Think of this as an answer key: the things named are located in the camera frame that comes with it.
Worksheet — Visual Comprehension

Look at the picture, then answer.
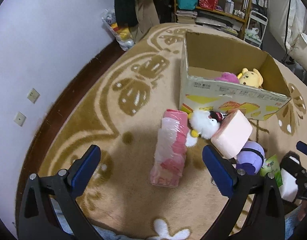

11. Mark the green tissue pack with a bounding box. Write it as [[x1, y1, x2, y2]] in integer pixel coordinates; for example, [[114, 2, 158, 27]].
[[260, 154, 283, 187]]

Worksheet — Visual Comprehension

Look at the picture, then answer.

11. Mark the purple plush doll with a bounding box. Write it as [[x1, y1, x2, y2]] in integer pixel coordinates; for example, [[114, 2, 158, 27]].
[[236, 141, 265, 175]]

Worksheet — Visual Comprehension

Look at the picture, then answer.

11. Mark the pink square plush cushion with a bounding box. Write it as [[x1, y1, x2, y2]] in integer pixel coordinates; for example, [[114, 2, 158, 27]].
[[210, 109, 253, 159]]

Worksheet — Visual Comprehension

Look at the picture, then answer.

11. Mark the yellow Pooh plush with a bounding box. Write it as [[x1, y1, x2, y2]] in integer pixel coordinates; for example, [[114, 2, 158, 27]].
[[237, 68, 264, 88]]

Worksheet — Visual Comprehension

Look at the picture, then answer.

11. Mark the white fluffy chick plush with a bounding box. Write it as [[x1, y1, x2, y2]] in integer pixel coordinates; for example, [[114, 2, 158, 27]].
[[185, 110, 228, 147]]

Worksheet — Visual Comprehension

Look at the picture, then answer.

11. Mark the pink plush bear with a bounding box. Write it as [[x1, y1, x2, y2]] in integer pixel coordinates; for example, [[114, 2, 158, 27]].
[[215, 72, 240, 83]]

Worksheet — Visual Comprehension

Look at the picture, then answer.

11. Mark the pink towel roll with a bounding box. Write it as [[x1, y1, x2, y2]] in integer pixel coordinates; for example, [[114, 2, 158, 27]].
[[150, 109, 189, 187]]

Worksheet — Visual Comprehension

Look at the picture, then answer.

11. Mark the white trolley cart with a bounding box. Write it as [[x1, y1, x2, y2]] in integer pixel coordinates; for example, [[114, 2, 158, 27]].
[[243, 10, 268, 48]]

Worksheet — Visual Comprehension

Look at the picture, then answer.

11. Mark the white duvet on rack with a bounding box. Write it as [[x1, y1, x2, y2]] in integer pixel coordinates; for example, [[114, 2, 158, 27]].
[[268, 0, 307, 71]]

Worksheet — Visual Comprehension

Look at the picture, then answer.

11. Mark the open cardboard box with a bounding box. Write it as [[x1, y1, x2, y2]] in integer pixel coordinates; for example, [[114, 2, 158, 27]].
[[179, 32, 291, 120]]

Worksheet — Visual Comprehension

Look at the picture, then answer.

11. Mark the beige patterned carpet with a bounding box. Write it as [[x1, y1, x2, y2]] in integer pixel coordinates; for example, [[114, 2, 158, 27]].
[[38, 22, 307, 240]]

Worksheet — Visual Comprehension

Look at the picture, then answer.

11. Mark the wooden shelf unit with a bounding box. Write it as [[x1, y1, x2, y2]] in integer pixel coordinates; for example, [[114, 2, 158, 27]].
[[174, 0, 252, 39]]

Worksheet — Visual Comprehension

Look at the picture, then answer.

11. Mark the stack of books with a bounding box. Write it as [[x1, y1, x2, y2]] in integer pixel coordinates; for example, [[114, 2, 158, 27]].
[[176, 10, 198, 24]]

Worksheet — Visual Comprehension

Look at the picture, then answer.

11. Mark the beige hanging coat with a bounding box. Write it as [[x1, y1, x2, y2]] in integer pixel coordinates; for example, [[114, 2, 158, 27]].
[[130, 0, 159, 43]]

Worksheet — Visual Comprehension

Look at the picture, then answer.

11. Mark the plastic bag of toys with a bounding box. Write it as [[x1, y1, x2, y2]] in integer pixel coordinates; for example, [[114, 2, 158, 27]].
[[101, 10, 134, 51]]

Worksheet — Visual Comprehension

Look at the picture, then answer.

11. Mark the black hanging coat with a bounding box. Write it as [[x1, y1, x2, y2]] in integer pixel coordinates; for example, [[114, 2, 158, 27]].
[[114, 0, 138, 27]]

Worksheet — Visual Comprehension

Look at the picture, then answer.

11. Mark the lower wall socket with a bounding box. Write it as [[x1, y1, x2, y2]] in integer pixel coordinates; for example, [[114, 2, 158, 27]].
[[13, 112, 26, 127]]

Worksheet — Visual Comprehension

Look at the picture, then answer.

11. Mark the wall socket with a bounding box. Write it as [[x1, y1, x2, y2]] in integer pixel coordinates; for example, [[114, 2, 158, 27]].
[[27, 88, 40, 103], [13, 112, 26, 127]]

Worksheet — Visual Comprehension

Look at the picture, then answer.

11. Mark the upper wall socket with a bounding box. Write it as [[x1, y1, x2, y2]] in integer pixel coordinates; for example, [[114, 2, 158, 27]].
[[27, 88, 40, 103]]

